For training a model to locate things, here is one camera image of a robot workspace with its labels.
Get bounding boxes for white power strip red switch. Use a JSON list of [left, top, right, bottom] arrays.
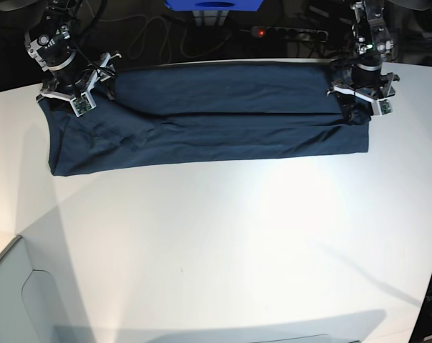
[[250, 26, 328, 43]]

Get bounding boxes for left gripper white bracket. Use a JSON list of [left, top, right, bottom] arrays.
[[326, 72, 400, 126]]

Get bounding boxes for dark blue T-shirt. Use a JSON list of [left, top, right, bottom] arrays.
[[38, 61, 370, 177]]

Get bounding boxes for white cable loop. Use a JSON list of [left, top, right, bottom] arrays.
[[128, 14, 231, 61]]

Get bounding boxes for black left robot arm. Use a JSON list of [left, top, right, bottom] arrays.
[[326, 1, 400, 124]]

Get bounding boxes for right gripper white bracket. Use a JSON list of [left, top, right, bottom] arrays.
[[35, 51, 122, 117]]

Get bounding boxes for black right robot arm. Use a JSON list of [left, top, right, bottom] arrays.
[[24, 1, 122, 117]]

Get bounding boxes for blue box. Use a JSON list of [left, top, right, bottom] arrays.
[[165, 0, 263, 11]]

